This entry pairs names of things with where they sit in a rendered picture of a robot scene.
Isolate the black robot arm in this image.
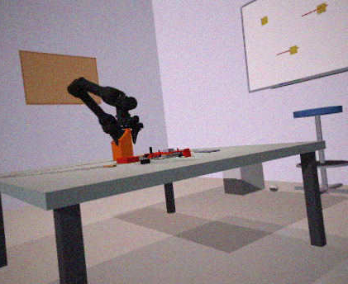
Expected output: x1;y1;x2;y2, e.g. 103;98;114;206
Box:
68;77;139;134

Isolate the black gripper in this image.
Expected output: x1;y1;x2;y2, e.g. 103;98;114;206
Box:
104;111;144;146

